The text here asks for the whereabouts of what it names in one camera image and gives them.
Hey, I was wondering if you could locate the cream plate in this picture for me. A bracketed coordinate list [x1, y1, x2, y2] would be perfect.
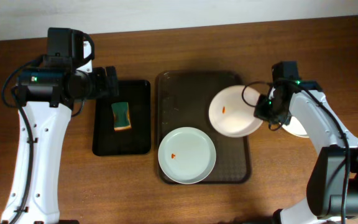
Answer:
[282, 116, 309, 138]

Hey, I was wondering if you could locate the pinkish white plate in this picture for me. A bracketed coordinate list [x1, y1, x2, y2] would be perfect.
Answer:
[208, 85, 263, 138]

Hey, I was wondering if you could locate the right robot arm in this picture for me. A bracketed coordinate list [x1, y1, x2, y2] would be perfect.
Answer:
[254, 61, 358, 223]

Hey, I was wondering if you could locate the pale green plate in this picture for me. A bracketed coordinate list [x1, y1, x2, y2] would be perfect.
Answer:
[158, 127, 216, 184]

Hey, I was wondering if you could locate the brown serving tray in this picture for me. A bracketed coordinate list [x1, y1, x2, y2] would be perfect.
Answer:
[155, 70, 252, 184]

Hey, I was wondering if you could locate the black water tray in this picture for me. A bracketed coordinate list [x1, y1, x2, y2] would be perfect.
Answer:
[92, 80, 151, 156]

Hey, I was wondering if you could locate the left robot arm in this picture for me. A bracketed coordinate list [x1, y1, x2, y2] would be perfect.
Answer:
[1, 27, 119, 223]

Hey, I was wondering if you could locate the green orange sponge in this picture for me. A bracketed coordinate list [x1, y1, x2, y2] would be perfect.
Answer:
[111, 102, 132, 131]

